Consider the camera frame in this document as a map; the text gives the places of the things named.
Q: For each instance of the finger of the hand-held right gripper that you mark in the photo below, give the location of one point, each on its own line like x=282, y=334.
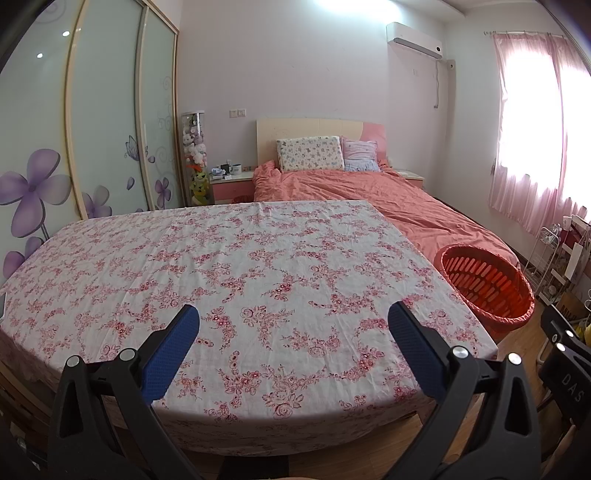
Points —
x=565, y=330

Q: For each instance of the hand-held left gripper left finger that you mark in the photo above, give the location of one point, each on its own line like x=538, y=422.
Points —
x=173, y=350

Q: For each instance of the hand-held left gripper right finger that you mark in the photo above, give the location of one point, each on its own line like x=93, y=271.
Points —
x=415, y=353

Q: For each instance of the orange plastic laundry basket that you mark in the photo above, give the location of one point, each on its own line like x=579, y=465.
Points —
x=508, y=300

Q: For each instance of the yellow bag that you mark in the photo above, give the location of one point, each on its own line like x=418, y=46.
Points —
x=587, y=332

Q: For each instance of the brown cardboard bag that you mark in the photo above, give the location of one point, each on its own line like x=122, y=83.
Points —
x=572, y=307

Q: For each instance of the white storage shelf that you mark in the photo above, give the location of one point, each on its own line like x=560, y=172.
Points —
x=577, y=230

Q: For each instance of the floral pink white tablecloth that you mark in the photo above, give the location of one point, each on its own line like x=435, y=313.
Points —
x=277, y=258

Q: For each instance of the pink sheer curtain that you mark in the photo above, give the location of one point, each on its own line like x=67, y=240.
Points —
x=531, y=184

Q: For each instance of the salmon pink bed duvet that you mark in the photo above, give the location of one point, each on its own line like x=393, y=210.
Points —
x=392, y=198

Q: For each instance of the pink white nightstand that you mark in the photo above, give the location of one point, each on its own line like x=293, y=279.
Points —
x=411, y=177
x=231, y=187

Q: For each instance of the white mug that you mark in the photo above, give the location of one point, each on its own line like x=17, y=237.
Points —
x=236, y=170

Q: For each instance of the clear tube of plush toys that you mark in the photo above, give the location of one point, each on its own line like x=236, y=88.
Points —
x=194, y=152

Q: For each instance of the pink striped pillow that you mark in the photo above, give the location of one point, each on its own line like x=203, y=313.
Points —
x=360, y=154

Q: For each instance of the white floral pillow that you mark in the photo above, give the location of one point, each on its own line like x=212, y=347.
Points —
x=309, y=154

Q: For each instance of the beige and pink headboard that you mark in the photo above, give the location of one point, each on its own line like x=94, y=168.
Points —
x=300, y=128

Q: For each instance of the flower print sliding wardrobe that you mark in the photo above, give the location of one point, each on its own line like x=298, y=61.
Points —
x=106, y=92

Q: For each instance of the curtain rod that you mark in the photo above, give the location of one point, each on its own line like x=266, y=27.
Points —
x=526, y=33

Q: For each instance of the white wall air conditioner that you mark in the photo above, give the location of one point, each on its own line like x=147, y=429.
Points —
x=413, y=39

